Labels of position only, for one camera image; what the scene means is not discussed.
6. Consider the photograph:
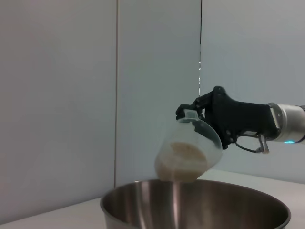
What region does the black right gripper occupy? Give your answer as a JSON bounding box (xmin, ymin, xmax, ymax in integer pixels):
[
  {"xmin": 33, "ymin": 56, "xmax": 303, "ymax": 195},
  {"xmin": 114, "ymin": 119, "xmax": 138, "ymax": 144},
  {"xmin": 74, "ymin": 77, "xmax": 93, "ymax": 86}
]
[{"xmin": 175, "ymin": 85, "xmax": 281, "ymax": 150}]

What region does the clear plastic measuring cup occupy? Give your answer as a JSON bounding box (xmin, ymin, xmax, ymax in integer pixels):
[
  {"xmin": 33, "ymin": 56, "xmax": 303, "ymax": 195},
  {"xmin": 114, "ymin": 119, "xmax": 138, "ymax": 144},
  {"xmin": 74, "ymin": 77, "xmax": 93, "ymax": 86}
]
[{"xmin": 154, "ymin": 108, "xmax": 224, "ymax": 183}]

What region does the white rice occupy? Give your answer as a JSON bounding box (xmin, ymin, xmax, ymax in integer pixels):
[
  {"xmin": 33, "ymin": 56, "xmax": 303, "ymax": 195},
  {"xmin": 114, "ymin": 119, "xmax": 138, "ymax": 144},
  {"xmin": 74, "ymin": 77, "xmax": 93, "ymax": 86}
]
[{"xmin": 154, "ymin": 142, "xmax": 207, "ymax": 184}]

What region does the stainless steel mixing bowl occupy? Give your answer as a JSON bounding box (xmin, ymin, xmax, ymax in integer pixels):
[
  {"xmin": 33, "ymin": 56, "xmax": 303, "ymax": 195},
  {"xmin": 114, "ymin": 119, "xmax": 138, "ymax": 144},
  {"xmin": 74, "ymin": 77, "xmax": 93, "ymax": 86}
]
[{"xmin": 100, "ymin": 179, "xmax": 292, "ymax": 229}]

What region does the right gripper cable with plug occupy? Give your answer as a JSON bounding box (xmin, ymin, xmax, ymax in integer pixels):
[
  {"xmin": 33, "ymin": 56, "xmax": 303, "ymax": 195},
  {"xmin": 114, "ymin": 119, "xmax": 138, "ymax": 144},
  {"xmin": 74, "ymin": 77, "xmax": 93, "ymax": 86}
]
[{"xmin": 235, "ymin": 134, "xmax": 270, "ymax": 155}]

